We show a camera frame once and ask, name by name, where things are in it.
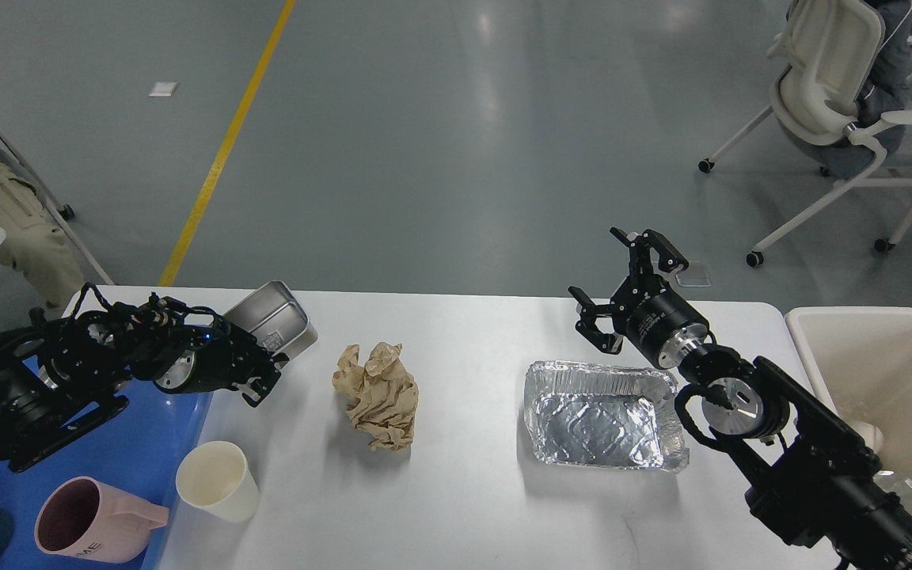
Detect aluminium foil container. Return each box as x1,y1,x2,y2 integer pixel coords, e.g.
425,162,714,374
522,360,689,473

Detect person in black shirt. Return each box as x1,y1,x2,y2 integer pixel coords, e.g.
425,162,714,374
0,160,86,320

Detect beige plastic bin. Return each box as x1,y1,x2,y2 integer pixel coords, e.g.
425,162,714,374
786,306,912,479

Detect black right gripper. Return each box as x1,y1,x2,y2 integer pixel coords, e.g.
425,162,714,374
568,227,710,371

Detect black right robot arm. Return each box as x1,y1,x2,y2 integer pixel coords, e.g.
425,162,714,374
569,227,912,569

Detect brown paper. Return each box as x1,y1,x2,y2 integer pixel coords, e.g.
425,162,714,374
332,342,420,451

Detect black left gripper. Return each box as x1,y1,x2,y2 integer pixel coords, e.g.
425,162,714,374
154,325,291,408

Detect white office chair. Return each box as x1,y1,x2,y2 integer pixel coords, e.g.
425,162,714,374
698,1,912,268

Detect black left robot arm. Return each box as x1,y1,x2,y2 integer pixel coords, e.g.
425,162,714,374
0,281,315,473

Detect small stainless steel tray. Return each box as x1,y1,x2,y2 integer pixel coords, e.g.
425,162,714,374
223,280,318,359

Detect seated person in jeans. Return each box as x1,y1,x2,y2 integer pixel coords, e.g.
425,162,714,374
819,1,912,178

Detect white paper cup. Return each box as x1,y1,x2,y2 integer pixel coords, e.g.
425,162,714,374
175,440,260,523

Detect pink mug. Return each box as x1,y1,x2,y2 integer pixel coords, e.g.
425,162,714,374
33,476,170,564

